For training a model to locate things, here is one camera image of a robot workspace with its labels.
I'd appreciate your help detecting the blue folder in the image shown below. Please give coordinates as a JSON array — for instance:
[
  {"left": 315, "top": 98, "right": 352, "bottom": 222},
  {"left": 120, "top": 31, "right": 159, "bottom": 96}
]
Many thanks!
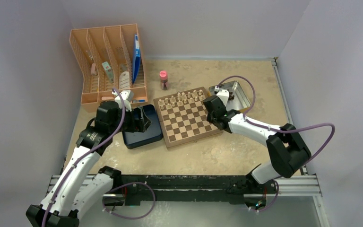
[{"left": 132, "top": 34, "right": 141, "bottom": 84}]

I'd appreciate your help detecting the wooden chess board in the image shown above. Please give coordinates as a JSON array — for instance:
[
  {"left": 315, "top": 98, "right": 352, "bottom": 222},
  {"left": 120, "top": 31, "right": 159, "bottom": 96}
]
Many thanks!
[{"left": 153, "top": 87, "right": 221, "bottom": 148}]

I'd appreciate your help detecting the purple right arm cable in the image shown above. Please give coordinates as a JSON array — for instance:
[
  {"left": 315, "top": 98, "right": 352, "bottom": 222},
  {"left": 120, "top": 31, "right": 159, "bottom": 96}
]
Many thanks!
[{"left": 216, "top": 75, "right": 336, "bottom": 166}]

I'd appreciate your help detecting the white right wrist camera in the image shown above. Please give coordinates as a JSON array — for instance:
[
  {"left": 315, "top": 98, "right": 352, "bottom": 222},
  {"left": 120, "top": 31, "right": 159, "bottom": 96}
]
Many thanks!
[{"left": 214, "top": 86, "right": 230, "bottom": 106}]

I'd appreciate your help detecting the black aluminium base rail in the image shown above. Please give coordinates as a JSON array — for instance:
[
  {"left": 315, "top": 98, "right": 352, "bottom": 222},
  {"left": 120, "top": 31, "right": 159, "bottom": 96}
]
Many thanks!
[{"left": 47, "top": 174, "right": 322, "bottom": 208}]

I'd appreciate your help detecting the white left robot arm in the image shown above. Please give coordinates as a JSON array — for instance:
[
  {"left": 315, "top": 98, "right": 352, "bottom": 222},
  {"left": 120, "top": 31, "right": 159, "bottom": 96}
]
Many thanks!
[{"left": 26, "top": 99, "right": 152, "bottom": 227}]

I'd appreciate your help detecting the dark blue tin lid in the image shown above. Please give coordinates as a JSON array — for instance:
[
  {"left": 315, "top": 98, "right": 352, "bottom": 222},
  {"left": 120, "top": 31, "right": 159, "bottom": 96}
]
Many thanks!
[{"left": 122, "top": 105, "right": 163, "bottom": 149}]

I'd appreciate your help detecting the pink small item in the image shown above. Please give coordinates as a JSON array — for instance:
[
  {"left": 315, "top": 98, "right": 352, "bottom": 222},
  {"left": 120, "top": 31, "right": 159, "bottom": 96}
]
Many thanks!
[{"left": 90, "top": 63, "right": 97, "bottom": 76}]

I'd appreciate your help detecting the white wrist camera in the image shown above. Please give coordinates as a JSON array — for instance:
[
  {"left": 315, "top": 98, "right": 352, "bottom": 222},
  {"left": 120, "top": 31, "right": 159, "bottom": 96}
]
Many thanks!
[
  {"left": 214, "top": 86, "right": 230, "bottom": 106},
  {"left": 112, "top": 90, "right": 134, "bottom": 112}
]

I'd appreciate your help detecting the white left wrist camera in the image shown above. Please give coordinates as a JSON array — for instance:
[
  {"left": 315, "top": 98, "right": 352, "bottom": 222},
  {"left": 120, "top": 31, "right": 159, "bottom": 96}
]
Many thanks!
[{"left": 112, "top": 90, "right": 134, "bottom": 112}]

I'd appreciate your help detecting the pink capped small bottle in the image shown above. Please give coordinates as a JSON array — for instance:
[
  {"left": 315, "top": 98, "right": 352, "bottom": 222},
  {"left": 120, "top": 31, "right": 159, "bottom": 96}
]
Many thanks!
[{"left": 159, "top": 70, "right": 169, "bottom": 90}]

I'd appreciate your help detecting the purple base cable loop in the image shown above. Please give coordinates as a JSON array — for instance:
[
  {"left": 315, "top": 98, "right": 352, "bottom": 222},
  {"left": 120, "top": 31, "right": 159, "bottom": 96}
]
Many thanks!
[{"left": 102, "top": 182, "right": 156, "bottom": 220}]

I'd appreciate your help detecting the row of white chess pieces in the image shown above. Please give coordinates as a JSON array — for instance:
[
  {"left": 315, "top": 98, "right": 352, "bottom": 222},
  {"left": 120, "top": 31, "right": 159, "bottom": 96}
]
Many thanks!
[{"left": 154, "top": 88, "right": 207, "bottom": 111}]

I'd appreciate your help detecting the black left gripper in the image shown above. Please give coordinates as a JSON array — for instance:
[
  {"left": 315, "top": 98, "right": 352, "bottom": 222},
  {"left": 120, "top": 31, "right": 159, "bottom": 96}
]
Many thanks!
[{"left": 109, "top": 105, "right": 151, "bottom": 135}]

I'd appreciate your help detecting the orange plastic file organizer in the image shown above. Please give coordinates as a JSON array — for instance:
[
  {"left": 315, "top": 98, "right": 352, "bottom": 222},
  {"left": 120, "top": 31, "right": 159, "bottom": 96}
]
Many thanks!
[{"left": 69, "top": 24, "right": 148, "bottom": 113}]

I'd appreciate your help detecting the white striped card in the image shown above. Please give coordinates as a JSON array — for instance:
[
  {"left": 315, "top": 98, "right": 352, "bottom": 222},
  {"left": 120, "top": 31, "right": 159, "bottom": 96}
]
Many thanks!
[{"left": 119, "top": 71, "right": 130, "bottom": 89}]

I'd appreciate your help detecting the silver metal tin tray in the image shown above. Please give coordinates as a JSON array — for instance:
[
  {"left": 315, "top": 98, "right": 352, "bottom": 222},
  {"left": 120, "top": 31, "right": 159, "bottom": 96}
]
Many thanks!
[{"left": 220, "top": 80, "right": 251, "bottom": 113}]

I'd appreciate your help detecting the teal white small box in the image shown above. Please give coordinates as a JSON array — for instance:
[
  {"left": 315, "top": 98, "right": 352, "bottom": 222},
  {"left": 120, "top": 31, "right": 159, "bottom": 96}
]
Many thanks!
[{"left": 102, "top": 61, "right": 114, "bottom": 83}]

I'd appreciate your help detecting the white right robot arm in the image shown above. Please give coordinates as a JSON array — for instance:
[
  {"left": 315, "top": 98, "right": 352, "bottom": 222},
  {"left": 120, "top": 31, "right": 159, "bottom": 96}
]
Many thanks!
[{"left": 203, "top": 95, "right": 311, "bottom": 192}]

